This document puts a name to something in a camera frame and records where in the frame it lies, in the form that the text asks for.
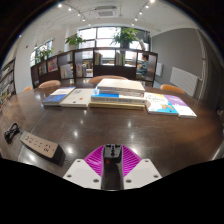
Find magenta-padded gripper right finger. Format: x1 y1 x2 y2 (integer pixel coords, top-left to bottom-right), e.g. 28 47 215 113
121 144 163 191

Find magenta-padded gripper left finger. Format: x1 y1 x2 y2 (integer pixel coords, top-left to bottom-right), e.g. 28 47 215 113
62 144 105 191

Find black charger with red button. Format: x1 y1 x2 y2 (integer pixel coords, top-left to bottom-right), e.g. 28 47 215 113
101 143 124 168

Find black power strip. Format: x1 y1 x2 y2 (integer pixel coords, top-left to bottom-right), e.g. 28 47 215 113
19 130 65 164

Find cyan illustrated book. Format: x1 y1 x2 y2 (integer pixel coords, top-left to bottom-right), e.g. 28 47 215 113
143 92 180 116

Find large tan book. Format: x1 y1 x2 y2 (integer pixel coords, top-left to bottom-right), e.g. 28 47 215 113
88 100 147 111

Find white thin book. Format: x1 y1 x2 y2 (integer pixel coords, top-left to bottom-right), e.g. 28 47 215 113
60 87 96 108

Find blue and white book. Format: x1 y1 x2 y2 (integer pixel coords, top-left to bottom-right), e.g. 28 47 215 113
90 90 147 104

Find purple book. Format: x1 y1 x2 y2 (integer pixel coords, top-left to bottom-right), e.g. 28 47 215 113
163 94 198 119

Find white thick book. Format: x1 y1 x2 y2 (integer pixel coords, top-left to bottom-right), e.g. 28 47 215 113
96 78 146 94

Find low dark shelf unit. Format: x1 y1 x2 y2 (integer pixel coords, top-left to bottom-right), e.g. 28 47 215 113
30 48 159 88

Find person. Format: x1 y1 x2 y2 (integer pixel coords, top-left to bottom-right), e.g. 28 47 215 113
135 53 150 79

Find large green potted plant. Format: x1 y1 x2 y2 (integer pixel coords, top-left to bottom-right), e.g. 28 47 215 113
111 27 140 49

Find ceiling air conditioner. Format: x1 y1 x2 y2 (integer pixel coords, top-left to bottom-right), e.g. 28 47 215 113
93 4 118 18

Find ceiling spotlights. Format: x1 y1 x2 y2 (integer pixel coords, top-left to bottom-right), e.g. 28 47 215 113
56 0 156 28

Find black power strip cable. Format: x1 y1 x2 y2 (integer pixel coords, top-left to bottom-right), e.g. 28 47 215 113
3 122 21 144

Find small white wall radiator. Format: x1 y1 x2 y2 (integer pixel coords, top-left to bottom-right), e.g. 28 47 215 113
155 62 164 77

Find tall wall bookshelf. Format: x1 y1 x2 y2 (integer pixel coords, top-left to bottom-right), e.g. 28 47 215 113
0 58 17 108

